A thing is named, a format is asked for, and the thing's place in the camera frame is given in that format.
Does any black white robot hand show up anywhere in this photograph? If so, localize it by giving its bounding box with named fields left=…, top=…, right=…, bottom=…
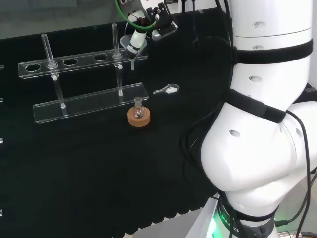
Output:
left=118, top=0, right=179, bottom=58

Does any translucent plastic funnel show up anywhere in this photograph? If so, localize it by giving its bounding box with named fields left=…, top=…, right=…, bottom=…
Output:
left=120, top=34, right=148, bottom=71

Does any clear acrylic funnel stand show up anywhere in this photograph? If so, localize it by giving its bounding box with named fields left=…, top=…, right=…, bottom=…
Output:
left=17, top=23, right=150, bottom=124

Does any small round-bottom glass flask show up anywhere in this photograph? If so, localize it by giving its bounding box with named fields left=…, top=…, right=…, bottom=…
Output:
left=132, top=97, right=146, bottom=119

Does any black cloth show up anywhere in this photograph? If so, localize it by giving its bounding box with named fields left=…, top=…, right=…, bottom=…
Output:
left=0, top=7, right=236, bottom=236

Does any pale board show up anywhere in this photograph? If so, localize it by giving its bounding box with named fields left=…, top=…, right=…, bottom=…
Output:
left=128, top=195, right=223, bottom=238

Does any green cable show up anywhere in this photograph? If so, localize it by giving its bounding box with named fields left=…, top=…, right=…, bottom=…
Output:
left=115, top=0, right=158, bottom=32

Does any cork ring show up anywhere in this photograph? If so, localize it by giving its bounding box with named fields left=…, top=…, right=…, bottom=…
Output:
left=127, top=107, right=151, bottom=127

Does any thin black base cable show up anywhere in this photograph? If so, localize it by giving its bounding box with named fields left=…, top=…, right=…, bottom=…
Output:
left=274, top=110, right=313, bottom=238

